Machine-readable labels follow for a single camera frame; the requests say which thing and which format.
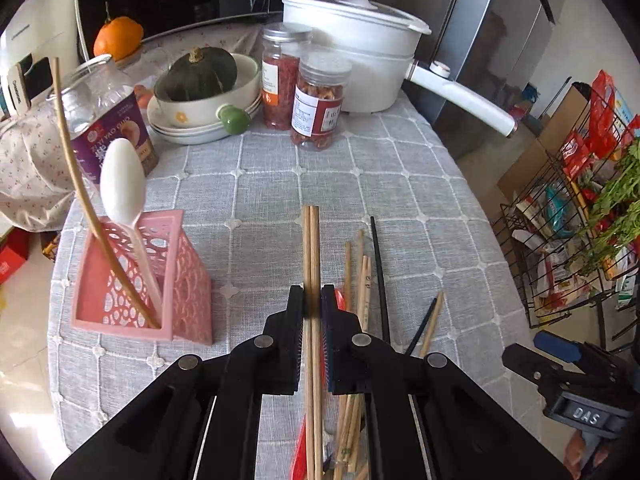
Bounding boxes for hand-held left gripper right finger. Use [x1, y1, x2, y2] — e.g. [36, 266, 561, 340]
[321, 284, 571, 480]

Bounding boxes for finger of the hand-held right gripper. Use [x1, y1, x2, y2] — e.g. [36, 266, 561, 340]
[532, 331, 585, 362]
[501, 344, 558, 387]

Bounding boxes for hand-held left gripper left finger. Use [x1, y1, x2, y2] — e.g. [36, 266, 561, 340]
[50, 284, 307, 480]

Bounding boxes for black chopstick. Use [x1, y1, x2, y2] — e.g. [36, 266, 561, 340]
[370, 216, 392, 353]
[406, 297, 438, 357]

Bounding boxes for pink perforated utensil holder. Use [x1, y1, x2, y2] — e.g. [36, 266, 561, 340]
[70, 209, 213, 346]

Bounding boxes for person's right hand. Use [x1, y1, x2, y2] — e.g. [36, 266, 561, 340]
[564, 432, 598, 480]

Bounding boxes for grey checked tablecloth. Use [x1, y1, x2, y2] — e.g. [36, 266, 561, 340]
[47, 77, 533, 461]

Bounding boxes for green leafy vegetables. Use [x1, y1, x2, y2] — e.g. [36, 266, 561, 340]
[570, 140, 640, 276]

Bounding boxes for cardboard box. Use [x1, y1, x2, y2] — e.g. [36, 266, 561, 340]
[480, 82, 591, 221]

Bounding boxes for clear jar red label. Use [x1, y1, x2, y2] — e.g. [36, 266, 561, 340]
[290, 52, 352, 151]

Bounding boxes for white plastic spoon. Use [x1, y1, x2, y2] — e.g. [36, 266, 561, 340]
[100, 138, 164, 313]

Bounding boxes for tall jar of red berries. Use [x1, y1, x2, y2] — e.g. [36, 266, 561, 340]
[261, 22, 313, 131]

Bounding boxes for red snack packet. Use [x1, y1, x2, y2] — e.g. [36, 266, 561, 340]
[590, 70, 626, 158]

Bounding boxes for long thin bamboo stick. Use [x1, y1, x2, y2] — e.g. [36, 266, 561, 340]
[51, 57, 163, 330]

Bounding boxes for clear jar purple label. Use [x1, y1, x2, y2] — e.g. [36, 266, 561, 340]
[47, 53, 160, 196]

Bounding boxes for green pumpkin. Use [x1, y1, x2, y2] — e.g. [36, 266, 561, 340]
[166, 47, 238, 102]

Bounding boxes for white electric pot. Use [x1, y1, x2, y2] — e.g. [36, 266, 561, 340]
[280, 0, 518, 138]

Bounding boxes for red box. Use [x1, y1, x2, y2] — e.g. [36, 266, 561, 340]
[0, 245, 28, 286]

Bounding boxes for grey refrigerator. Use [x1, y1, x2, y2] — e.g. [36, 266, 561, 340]
[385, 0, 556, 161]

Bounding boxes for orange fruit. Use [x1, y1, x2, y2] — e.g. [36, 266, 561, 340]
[93, 2, 145, 62]

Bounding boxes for beige printed paddle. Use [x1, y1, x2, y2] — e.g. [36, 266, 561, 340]
[9, 63, 33, 113]

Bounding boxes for white kitchen appliance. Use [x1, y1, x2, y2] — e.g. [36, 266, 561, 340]
[0, 0, 83, 121]

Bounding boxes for black wire rack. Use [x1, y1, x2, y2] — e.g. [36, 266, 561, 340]
[492, 77, 640, 356]

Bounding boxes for white bowl green handle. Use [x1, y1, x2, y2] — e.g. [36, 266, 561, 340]
[153, 52, 262, 136]

